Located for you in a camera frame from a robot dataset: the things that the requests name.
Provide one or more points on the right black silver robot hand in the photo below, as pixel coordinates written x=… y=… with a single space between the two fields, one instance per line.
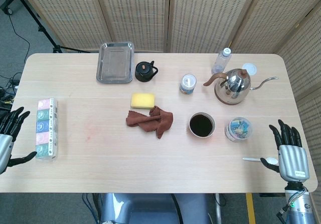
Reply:
x=293 y=158

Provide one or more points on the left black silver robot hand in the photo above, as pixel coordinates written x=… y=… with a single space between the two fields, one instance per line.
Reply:
x=5 y=143

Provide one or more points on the white plastic spoon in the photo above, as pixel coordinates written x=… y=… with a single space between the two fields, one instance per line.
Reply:
x=250 y=159

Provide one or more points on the white bowl of coffee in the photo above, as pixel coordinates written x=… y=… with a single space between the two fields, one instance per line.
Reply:
x=201 y=124

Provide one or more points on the pack of colourful tissue packets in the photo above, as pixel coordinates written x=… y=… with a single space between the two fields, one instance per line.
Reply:
x=46 y=131

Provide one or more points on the clear tub of binder clips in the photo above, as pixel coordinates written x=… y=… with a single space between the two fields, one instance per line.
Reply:
x=238 y=129

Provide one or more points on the white table leg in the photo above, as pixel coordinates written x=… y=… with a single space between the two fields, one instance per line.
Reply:
x=219 y=209

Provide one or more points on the steel gooseneck kettle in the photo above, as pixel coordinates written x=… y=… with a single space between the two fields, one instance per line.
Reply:
x=233 y=86

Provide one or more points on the white round lid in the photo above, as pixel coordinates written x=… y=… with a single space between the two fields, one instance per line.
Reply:
x=252 y=68

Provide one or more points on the black tripod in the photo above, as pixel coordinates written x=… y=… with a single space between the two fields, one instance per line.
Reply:
x=42 y=30

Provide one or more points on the clear plastic water bottle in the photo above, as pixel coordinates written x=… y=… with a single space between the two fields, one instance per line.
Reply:
x=220 y=62

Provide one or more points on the small jar with white lid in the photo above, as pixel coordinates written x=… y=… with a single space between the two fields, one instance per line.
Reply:
x=188 y=83

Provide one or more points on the brown cloth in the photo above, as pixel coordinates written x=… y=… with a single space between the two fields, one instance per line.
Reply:
x=164 y=122

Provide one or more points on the stainless steel tray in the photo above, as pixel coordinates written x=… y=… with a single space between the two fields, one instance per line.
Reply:
x=115 y=63

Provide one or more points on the yellow sponge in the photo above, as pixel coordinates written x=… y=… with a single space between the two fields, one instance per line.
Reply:
x=142 y=100

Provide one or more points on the grey robot torso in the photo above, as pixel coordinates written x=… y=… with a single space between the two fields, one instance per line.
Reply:
x=150 y=209

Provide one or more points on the small black teapot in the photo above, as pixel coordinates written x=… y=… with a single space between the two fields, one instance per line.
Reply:
x=144 y=72

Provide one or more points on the woven folding screen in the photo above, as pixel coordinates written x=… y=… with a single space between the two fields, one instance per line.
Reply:
x=200 y=15

